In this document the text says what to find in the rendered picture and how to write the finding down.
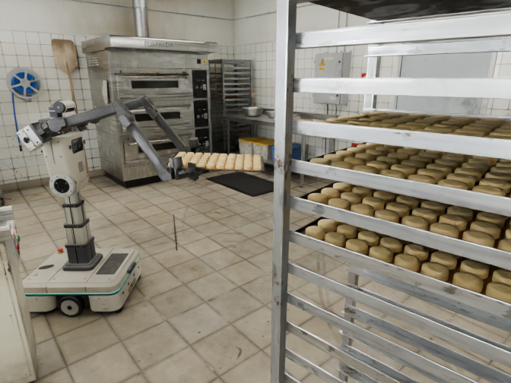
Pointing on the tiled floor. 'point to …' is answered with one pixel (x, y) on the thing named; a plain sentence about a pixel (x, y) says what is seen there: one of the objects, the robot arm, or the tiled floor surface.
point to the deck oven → (131, 148)
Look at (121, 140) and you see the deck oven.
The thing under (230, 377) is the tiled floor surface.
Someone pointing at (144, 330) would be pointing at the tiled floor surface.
